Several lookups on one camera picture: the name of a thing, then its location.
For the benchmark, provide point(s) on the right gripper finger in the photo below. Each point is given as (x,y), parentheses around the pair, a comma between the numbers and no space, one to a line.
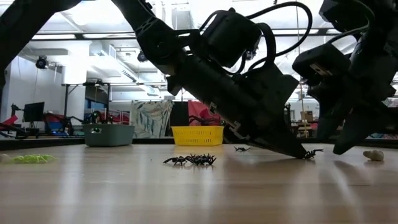
(329,121)
(353,133)

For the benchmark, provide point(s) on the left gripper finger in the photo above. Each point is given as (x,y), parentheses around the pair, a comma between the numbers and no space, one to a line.
(276,143)
(290,137)

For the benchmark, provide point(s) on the black plastic toy spider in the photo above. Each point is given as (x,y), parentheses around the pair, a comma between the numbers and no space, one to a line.
(178,160)
(202,161)
(199,156)
(242,149)
(315,152)

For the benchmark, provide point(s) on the yellow plastic basket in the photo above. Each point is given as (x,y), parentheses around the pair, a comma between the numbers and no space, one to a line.
(196,137)

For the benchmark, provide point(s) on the neon green plastic toy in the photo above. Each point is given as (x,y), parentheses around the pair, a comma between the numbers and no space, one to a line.
(32,159)

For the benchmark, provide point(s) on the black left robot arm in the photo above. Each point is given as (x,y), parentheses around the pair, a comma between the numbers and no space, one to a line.
(149,18)

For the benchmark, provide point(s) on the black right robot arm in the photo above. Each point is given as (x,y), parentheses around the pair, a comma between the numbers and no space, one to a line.
(342,12)

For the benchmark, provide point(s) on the brown cardboard box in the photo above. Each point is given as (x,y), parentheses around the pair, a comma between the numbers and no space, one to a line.
(307,115)

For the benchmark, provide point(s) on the small white plastic skull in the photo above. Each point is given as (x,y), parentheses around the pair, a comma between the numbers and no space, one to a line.
(3,158)
(374,155)

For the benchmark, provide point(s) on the red cloth backdrop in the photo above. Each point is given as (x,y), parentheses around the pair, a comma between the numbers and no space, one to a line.
(196,109)

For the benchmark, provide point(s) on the black upright panel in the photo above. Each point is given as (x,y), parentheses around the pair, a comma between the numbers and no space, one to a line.
(178,115)

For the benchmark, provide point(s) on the white leaf print cloth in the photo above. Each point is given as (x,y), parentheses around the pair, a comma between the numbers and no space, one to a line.
(150,118)

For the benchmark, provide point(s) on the teal plastic basket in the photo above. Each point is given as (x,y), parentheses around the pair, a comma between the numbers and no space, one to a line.
(109,138)

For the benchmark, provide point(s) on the black overhead light bar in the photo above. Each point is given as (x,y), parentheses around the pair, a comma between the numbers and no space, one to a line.
(79,36)

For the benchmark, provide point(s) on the small black monitor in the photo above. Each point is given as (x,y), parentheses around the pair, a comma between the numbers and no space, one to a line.
(34,112)

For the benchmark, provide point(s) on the red slanted machine part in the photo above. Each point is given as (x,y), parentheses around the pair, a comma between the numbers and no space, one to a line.
(9,122)

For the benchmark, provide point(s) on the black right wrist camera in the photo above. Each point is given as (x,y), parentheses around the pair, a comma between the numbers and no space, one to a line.
(320,62)

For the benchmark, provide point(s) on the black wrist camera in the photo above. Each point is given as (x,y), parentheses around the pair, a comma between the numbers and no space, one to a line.
(320,62)
(231,39)

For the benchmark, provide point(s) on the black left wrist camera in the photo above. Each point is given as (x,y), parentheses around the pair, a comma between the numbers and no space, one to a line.
(231,39)

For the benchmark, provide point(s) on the black ceiling camera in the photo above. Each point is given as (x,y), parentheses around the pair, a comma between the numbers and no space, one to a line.
(142,57)
(41,62)

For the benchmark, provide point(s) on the black aluminium table frame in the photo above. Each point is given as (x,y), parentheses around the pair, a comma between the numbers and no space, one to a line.
(46,143)

